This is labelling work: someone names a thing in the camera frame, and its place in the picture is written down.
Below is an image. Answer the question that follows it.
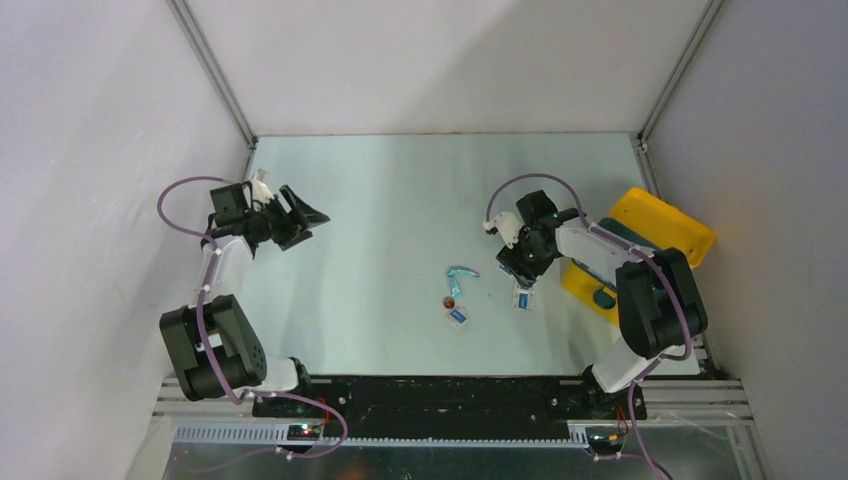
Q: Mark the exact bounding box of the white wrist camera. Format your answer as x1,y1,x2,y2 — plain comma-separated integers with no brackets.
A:
483,212,524,249
249,169,275,206

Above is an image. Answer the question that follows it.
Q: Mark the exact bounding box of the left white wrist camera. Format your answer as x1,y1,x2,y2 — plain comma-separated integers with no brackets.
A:
249,169,275,206

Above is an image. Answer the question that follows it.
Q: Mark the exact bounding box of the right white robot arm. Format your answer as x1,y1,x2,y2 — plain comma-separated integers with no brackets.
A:
483,190,708,418

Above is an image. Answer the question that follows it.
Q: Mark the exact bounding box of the grey slotted cable duct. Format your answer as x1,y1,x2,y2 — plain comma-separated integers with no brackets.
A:
173,423,591,448

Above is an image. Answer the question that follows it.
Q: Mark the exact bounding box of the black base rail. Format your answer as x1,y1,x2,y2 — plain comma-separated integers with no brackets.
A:
252,371,647,441

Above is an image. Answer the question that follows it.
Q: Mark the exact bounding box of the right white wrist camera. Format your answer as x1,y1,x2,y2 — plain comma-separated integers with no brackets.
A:
483,212,524,249

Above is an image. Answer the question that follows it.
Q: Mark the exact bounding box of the teal divided plastic tray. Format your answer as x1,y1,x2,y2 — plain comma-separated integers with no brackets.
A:
555,217,700,315

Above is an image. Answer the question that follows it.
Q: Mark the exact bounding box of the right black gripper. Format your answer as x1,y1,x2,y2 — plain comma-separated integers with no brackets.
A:
496,226,557,288

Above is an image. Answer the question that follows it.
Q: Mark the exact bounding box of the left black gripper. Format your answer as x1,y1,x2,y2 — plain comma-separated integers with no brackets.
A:
246,186,329,251

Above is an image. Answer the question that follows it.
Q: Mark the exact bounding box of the twisted teal wrapper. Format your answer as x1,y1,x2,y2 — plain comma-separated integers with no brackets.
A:
445,265,480,300

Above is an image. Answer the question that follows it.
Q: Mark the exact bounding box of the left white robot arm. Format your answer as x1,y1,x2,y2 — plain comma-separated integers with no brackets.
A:
157,175,330,417

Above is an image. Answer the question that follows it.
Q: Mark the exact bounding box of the yellow medicine kit box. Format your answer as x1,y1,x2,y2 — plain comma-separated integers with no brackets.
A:
561,187,716,326

